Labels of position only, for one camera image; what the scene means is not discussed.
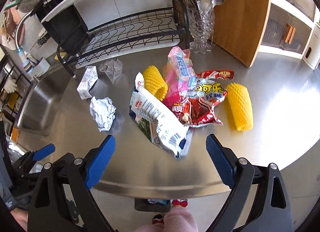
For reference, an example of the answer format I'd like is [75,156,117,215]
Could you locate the dark trash bin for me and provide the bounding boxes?
[135,198,171,213]

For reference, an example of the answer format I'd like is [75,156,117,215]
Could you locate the white milk carton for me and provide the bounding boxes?
[77,66,98,100]

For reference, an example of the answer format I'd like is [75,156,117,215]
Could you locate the steel sink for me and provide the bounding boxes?
[15,68,71,136]

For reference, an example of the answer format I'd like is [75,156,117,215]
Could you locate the yellow foam net sleeve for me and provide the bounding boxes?
[143,66,168,101]

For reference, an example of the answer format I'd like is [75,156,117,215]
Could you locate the faucet with striped nozzle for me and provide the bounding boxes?
[14,8,34,74]

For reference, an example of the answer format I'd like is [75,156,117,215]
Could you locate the white paper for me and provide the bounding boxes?
[89,97,116,132]

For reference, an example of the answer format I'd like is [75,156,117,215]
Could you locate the black dish rack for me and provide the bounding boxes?
[33,0,190,75]

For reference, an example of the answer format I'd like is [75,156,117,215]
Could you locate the pink snack bag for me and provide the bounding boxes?
[162,46,196,108]

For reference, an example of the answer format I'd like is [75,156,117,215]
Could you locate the clear plastic wrapper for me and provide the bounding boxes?
[99,58,123,83]

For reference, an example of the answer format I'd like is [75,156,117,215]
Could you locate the white toothbrush holder box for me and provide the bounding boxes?
[28,58,50,78]

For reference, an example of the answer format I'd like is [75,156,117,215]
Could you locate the red snack bag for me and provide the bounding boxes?
[169,70,234,128]

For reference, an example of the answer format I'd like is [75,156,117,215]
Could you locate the red cartoon slipper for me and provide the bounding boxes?
[171,199,188,208]
[152,214,164,225]

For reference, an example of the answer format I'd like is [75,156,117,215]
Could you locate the white printed food bag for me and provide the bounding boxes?
[129,73,193,158]

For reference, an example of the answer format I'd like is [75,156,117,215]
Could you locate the glass utensil holder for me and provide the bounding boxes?
[187,8,215,54]

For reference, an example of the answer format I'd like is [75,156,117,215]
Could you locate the pink fleece trousers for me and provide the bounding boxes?
[136,207,199,232]

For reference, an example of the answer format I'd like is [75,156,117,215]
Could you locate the wooden cutting board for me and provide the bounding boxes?
[207,0,271,68]

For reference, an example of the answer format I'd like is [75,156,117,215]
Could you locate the white storage cabinet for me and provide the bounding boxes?
[258,0,319,59]

